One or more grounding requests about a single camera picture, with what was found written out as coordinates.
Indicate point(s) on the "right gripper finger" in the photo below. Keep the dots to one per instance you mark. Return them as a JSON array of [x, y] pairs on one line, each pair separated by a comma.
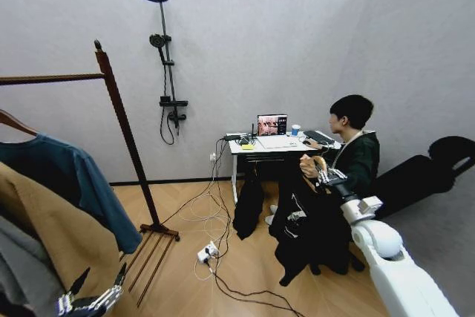
[[337, 173], [324, 179]]

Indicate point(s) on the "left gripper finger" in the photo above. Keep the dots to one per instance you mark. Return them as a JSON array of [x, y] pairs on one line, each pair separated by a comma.
[[76, 285], [115, 283]]

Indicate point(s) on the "black printed garment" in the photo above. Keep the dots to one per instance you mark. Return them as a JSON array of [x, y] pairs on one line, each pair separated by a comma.
[[304, 228]]

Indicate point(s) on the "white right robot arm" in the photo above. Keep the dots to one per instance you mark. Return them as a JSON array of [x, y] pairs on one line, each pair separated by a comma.
[[401, 280]]

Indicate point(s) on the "grey garment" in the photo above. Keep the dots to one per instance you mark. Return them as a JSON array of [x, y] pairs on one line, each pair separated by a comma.
[[22, 257]]

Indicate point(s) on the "tan garment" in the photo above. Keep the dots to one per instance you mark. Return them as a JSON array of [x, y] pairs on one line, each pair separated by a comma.
[[48, 220]]

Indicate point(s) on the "plain black garment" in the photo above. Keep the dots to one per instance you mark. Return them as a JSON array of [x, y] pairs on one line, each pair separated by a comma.
[[248, 209]]

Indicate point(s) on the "brown wooden hanger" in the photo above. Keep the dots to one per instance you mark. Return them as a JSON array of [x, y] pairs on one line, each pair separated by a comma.
[[18, 123]]

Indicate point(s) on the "person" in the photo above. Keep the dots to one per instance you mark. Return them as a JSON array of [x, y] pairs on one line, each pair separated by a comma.
[[360, 153]]

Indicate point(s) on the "black keyboard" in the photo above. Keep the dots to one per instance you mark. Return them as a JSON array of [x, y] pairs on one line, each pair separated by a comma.
[[319, 137]]

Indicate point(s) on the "blue and white cup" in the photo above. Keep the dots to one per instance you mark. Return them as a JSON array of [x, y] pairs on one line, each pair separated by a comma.
[[295, 130]]

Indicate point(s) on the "white desk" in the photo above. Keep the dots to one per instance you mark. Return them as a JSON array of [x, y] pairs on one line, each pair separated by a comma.
[[274, 151]]

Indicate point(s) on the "black office chair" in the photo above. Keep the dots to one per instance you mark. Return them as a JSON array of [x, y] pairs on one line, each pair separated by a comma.
[[356, 263]]

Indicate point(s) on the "open laptop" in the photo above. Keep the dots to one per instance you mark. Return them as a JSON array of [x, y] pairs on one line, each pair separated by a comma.
[[272, 125]]

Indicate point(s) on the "yellow sticky note pad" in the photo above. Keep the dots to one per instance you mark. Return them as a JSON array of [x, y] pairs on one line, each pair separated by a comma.
[[247, 146]]

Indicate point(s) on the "black device with antenna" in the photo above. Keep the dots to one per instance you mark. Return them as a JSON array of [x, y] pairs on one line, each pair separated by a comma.
[[253, 133]]

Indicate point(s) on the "white power strip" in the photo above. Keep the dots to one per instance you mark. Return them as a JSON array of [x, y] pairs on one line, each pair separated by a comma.
[[207, 252]]

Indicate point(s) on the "blue t-shirt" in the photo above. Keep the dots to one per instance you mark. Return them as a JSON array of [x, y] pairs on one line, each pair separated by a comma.
[[92, 179]]

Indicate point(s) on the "black shower faucet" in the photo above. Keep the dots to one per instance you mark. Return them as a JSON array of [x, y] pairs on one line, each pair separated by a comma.
[[176, 117]]

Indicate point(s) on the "dark wooden clothes rack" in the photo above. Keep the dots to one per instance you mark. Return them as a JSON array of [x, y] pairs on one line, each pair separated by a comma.
[[122, 116]]

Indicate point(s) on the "black shower mixer shelf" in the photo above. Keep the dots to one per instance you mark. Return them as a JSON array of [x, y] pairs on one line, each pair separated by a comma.
[[173, 102]]

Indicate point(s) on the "black hand shower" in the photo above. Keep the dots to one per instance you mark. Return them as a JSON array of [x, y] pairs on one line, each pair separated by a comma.
[[156, 40]]

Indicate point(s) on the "white wall socket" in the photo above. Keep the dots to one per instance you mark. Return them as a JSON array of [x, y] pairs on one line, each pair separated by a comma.
[[212, 156]]

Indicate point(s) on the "black shower rail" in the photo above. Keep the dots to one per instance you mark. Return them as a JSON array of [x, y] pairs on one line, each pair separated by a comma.
[[167, 72]]

